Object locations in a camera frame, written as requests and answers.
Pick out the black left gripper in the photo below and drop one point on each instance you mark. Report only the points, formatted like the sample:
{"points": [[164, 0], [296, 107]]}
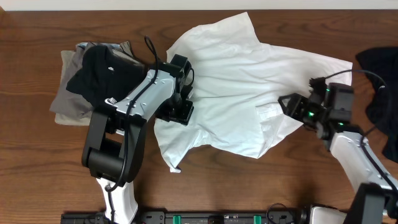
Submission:
{"points": [[183, 119]]}

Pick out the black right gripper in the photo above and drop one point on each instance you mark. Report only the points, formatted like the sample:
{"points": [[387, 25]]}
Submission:
{"points": [[294, 109]]}

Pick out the white t-shirt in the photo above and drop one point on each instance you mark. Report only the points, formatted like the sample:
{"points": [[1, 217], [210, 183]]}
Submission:
{"points": [[236, 85]]}

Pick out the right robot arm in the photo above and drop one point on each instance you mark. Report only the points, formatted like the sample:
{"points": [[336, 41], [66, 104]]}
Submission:
{"points": [[328, 112]]}

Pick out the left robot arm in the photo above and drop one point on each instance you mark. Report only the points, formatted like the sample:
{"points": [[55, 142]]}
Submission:
{"points": [[114, 146]]}

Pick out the black Nike t-shirt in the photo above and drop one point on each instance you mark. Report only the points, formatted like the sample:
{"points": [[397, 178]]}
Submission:
{"points": [[104, 75]]}

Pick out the black crumpled garment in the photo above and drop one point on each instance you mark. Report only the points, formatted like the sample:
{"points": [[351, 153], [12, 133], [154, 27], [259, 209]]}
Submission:
{"points": [[382, 111]]}

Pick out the grey folded garment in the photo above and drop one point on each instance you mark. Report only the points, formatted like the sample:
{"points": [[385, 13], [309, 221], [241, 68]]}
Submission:
{"points": [[92, 73]]}

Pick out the beige folded garment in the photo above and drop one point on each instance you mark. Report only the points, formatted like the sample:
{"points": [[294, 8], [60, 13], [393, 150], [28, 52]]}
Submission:
{"points": [[71, 109]]}

